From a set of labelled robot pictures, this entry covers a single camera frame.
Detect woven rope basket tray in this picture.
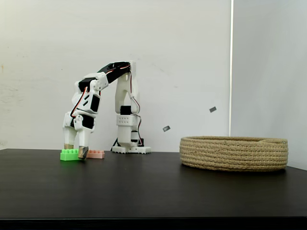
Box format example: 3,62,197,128
179,136,289,172

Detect white vertical wall trim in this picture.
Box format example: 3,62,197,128
229,0,235,137

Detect red forearm cable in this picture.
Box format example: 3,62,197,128
105,64,132,75

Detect pink lego block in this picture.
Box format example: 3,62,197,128
85,150,106,159

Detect red gripper servo cable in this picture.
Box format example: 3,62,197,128
70,86,89,118

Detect red upper arm cable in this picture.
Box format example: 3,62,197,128
128,68,142,114

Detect green lego block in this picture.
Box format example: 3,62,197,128
59,148,81,161

